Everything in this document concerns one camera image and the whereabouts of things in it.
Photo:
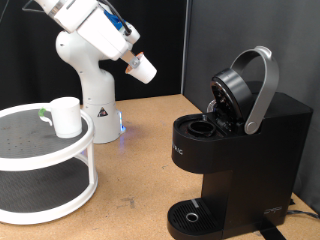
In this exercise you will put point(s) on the black Keurig drip tray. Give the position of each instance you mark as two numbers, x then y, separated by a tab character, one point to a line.
200	221

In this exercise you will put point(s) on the white coffee pod orange lid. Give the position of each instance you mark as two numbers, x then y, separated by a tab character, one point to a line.
145	71

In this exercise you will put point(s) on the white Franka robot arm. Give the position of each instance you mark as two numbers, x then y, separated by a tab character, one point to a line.
96	90

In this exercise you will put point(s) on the white two-tier turntable shelf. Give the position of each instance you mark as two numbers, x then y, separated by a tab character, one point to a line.
43	160

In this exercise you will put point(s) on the black tape strip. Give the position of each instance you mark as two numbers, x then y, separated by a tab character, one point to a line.
271	234

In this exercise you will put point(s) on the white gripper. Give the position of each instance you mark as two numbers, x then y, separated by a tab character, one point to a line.
105	36

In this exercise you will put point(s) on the black Keurig coffee machine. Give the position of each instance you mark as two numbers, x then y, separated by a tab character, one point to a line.
266	150

